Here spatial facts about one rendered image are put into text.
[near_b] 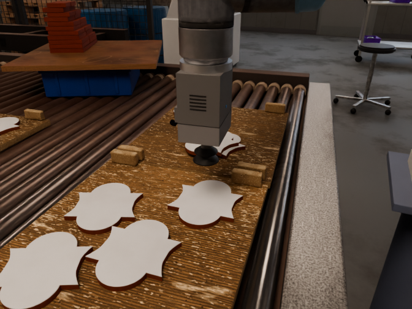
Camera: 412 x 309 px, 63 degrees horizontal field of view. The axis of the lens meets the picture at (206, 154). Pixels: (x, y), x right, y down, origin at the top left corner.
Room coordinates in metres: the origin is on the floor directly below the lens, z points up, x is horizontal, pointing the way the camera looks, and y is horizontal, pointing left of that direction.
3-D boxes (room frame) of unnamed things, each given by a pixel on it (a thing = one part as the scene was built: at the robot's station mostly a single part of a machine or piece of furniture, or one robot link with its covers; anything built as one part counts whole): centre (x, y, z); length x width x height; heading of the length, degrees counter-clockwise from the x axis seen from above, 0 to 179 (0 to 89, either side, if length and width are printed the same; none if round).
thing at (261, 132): (0.81, -0.02, 0.93); 0.41 x 0.35 x 0.02; 163
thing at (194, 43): (0.49, 0.00, 1.21); 0.08 x 0.08 x 0.05
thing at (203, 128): (0.49, 0.01, 1.13); 0.10 x 0.09 x 0.16; 74
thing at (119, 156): (0.64, 0.18, 0.95); 0.06 x 0.02 x 0.03; 72
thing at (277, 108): (0.95, -0.21, 0.95); 0.06 x 0.02 x 0.03; 73
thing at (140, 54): (1.36, 0.44, 1.03); 0.50 x 0.50 x 0.02; 4
